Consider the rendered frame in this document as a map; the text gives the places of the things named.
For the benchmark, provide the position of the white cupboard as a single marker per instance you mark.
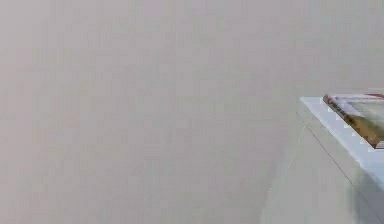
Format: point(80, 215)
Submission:
point(336, 166)

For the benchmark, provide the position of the brown and white book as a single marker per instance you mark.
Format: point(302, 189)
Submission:
point(361, 116)

